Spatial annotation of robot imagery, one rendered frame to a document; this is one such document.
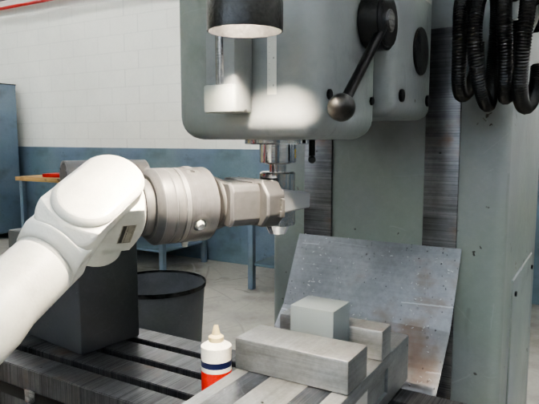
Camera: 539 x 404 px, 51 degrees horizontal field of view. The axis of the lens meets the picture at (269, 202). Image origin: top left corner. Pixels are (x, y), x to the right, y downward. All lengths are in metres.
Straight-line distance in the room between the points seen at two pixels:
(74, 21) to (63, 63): 0.54
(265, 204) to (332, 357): 0.19
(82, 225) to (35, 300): 0.08
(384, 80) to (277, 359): 0.39
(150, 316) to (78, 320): 1.62
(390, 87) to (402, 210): 0.34
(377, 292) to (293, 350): 0.41
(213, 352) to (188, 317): 1.91
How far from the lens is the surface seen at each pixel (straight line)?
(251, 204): 0.67
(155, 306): 2.58
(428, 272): 1.04
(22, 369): 0.99
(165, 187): 0.62
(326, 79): 0.64
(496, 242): 1.04
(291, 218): 0.73
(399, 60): 0.81
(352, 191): 1.10
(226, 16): 0.53
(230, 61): 0.63
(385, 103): 0.79
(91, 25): 7.35
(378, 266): 1.07
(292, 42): 0.63
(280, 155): 0.71
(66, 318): 1.01
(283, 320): 0.80
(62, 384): 0.92
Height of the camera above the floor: 1.31
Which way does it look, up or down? 6 degrees down
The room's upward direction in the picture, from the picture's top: straight up
